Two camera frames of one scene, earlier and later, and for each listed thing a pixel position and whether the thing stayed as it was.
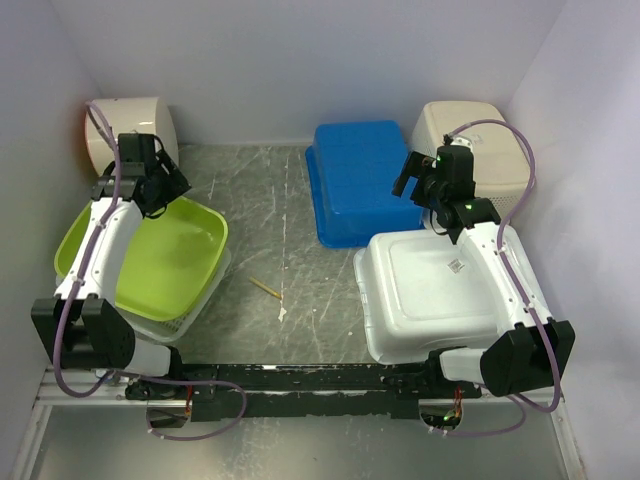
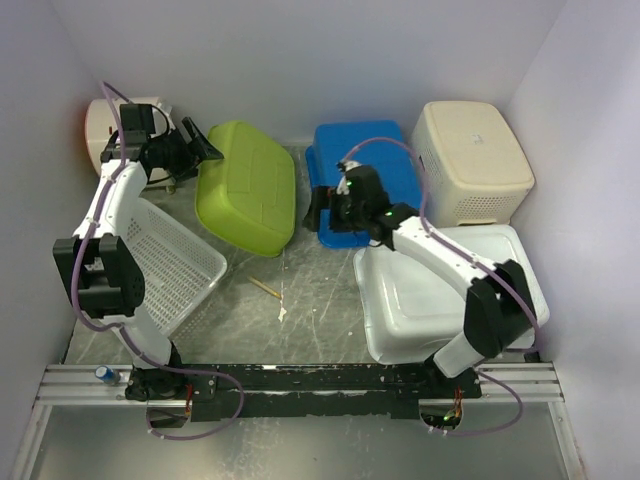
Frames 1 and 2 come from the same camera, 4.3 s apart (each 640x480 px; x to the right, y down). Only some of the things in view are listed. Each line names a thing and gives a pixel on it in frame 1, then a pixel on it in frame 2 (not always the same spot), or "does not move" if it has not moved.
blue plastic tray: x=353 y=166 does not move
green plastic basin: x=170 y=263 -> x=248 y=196
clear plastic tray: x=58 y=282 -> x=179 y=264
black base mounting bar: x=303 y=391 does not move
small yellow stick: x=266 y=288 does not move
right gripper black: x=414 y=164 -> x=323 y=199
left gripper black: x=177 y=183 -> x=194 y=156
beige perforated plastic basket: x=501 y=166 does not move
